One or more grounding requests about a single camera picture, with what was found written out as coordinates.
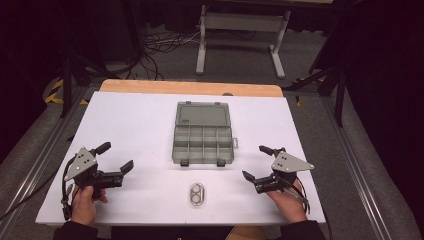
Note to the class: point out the small clear oval case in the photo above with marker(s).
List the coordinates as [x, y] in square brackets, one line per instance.
[197, 194]

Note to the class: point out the wooden table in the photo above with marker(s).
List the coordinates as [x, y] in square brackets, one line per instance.
[186, 87]

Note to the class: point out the black metal stand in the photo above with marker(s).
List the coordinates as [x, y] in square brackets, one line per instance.
[68, 86]
[339, 96]

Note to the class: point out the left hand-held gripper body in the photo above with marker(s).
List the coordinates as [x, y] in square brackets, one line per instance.
[87, 175]

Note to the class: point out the person's dark clothing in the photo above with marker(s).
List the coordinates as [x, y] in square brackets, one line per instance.
[170, 234]

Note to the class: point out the person's right hand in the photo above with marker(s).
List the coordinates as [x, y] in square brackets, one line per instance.
[290, 206]

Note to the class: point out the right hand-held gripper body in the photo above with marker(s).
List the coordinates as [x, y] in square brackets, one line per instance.
[288, 164]

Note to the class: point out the white table cover sheet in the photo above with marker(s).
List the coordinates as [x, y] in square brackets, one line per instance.
[140, 133]

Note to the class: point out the yellow black hazard tape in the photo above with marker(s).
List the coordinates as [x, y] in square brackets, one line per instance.
[55, 93]
[298, 100]

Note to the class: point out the white metal table frame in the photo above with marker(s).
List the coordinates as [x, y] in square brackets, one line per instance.
[241, 21]

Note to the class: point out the grey clear compartment organizer box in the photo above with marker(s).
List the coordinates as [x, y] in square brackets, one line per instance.
[202, 140]

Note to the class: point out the tan rounded object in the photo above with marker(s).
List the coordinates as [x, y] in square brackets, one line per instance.
[246, 234]

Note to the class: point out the person's left hand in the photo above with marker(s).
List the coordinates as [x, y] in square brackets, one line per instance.
[83, 208]

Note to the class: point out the aluminium floor rail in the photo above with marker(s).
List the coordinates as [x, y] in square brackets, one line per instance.
[40, 156]
[358, 166]

